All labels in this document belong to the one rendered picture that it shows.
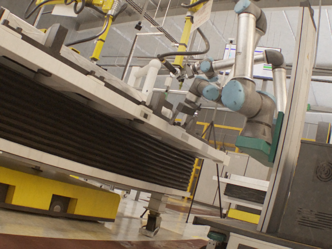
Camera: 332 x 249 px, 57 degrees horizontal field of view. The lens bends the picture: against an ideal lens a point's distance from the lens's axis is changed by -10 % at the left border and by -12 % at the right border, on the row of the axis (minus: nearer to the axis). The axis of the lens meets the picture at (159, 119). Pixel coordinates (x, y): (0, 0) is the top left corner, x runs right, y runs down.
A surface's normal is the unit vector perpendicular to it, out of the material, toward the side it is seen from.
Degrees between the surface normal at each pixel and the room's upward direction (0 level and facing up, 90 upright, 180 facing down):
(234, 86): 95
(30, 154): 90
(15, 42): 90
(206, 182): 90
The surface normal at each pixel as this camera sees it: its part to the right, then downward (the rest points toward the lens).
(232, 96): -0.83, -0.24
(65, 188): 0.81, 0.13
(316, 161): -0.54, -0.29
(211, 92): 0.28, 0.36
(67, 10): -0.15, -0.22
